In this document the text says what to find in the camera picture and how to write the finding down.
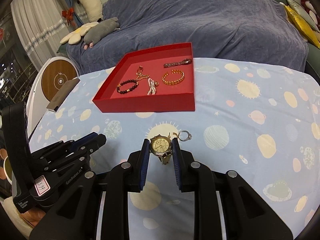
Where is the gold satin pillow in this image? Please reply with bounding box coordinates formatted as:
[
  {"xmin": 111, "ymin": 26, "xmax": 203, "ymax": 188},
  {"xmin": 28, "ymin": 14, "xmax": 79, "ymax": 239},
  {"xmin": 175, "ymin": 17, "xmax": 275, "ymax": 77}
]
[{"xmin": 281, "ymin": 2, "xmax": 320, "ymax": 49}]

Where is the red monkey plush toy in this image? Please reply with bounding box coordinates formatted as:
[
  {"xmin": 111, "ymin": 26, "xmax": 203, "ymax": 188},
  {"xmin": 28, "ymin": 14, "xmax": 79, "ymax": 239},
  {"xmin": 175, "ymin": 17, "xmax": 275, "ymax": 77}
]
[{"xmin": 300, "ymin": 0, "xmax": 320, "ymax": 27}]

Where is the light blue planet-print cloth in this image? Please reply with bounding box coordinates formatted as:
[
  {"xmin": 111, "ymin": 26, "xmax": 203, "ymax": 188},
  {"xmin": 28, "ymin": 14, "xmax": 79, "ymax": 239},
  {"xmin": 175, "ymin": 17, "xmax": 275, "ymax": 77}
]
[{"xmin": 30, "ymin": 58, "xmax": 319, "ymax": 236}]

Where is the gold chain with ring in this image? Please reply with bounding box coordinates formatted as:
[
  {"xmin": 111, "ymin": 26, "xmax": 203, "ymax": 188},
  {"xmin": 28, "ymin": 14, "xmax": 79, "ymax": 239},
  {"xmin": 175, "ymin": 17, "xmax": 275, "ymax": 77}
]
[{"xmin": 135, "ymin": 65, "xmax": 151, "ymax": 81}]

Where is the gold chain bangle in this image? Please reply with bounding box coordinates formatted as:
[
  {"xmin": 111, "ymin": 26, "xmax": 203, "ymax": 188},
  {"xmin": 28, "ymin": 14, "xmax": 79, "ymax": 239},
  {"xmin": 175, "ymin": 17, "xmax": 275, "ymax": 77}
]
[{"xmin": 162, "ymin": 69, "xmax": 185, "ymax": 86}]

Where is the grey plush toy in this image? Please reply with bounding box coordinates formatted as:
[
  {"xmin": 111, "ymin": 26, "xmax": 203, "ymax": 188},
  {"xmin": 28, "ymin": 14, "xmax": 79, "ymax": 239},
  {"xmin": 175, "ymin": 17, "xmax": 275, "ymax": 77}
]
[{"xmin": 84, "ymin": 17, "xmax": 120, "ymax": 50}]

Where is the white pearl bracelet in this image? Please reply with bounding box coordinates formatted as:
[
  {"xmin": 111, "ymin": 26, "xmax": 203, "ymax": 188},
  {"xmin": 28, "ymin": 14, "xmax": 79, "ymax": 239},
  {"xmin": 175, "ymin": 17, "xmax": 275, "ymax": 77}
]
[{"xmin": 146, "ymin": 77, "xmax": 160, "ymax": 96}]

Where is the white sheer curtain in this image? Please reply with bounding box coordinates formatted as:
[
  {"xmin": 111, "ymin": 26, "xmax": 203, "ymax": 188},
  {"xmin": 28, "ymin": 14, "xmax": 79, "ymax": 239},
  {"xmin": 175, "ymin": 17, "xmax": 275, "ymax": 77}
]
[{"xmin": 10, "ymin": 0, "xmax": 72, "ymax": 70}]

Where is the brown flat pouch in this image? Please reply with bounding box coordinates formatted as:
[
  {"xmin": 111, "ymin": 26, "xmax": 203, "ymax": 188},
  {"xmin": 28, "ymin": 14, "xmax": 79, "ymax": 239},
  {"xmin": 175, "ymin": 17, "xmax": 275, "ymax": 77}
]
[{"xmin": 47, "ymin": 78, "xmax": 80, "ymax": 112}]

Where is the white long plush toy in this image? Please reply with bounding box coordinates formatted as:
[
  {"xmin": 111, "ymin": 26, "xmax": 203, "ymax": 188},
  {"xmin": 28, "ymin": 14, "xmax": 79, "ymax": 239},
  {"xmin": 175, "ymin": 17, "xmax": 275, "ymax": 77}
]
[{"xmin": 77, "ymin": 0, "xmax": 103, "ymax": 22}]

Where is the gold hoop earring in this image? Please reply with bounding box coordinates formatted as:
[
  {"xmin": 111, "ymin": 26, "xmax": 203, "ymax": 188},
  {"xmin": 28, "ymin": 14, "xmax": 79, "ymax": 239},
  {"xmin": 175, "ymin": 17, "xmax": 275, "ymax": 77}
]
[{"xmin": 172, "ymin": 130, "xmax": 192, "ymax": 142}]

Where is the cream flower-shaped cushion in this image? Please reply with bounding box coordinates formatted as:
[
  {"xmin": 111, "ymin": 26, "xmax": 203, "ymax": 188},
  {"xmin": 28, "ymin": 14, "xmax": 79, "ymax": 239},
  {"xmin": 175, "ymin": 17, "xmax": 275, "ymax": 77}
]
[{"xmin": 60, "ymin": 22, "xmax": 98, "ymax": 45}]

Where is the black bead bracelet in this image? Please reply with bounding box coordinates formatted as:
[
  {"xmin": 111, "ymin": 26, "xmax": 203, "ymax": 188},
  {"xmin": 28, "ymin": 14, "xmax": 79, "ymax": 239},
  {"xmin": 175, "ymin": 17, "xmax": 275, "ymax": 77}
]
[{"xmin": 116, "ymin": 78, "xmax": 139, "ymax": 95}]

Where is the round wooden-top side table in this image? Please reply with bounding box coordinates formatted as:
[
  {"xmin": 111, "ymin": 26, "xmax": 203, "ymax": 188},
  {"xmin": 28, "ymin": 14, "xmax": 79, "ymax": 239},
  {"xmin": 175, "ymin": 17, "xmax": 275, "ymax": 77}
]
[{"xmin": 26, "ymin": 56, "xmax": 79, "ymax": 136}]

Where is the silver wristwatch blue dial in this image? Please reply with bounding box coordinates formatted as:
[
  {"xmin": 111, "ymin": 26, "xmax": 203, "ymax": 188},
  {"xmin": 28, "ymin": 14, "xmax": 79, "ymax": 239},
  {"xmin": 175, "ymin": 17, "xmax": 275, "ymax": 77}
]
[{"xmin": 163, "ymin": 59, "xmax": 193, "ymax": 68}]

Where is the gold wristwatch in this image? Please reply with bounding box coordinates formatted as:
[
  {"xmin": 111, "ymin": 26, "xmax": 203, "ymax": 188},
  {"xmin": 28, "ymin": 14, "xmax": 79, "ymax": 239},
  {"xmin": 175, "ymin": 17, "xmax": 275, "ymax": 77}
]
[{"xmin": 150, "ymin": 134, "xmax": 172, "ymax": 165}]

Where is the red ribbon bow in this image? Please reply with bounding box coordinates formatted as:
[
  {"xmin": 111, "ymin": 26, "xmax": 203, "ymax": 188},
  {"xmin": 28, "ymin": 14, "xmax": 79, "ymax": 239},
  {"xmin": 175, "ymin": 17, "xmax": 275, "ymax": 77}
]
[{"xmin": 62, "ymin": 7, "xmax": 75, "ymax": 27}]

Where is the red shallow cardboard tray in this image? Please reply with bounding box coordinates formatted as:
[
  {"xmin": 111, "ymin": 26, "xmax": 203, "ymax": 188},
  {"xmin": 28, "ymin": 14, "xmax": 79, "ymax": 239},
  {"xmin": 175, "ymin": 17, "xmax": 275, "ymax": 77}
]
[{"xmin": 93, "ymin": 42, "xmax": 195, "ymax": 113}]

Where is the silver grey pillow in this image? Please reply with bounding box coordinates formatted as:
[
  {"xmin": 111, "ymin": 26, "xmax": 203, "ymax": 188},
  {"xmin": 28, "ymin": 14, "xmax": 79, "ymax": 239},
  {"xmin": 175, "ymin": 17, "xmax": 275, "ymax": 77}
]
[{"xmin": 286, "ymin": 0, "xmax": 319, "ymax": 32}]

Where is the blue-grey velvet bed cover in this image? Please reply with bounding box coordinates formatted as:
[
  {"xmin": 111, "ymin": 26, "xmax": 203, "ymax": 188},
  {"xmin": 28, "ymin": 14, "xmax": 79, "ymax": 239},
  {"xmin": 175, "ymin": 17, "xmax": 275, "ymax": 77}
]
[{"xmin": 66, "ymin": 0, "xmax": 309, "ymax": 74}]

